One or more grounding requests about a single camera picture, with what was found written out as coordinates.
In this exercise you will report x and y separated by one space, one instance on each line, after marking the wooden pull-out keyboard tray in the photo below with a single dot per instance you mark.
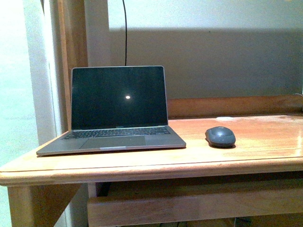
128 204

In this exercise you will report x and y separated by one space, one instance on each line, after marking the dark grey computer mouse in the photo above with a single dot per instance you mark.
220 137

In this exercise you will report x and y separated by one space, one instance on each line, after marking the wooden door frame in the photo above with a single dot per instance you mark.
72 25

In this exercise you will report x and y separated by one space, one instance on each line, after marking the black tray slide rail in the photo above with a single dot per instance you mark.
102 189

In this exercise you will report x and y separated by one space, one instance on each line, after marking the wooden desk back rail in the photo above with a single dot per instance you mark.
234 106

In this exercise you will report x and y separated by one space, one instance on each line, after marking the grey open laptop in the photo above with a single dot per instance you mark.
116 109

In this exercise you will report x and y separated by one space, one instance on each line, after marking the wooden desk leg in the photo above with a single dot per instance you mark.
39 205

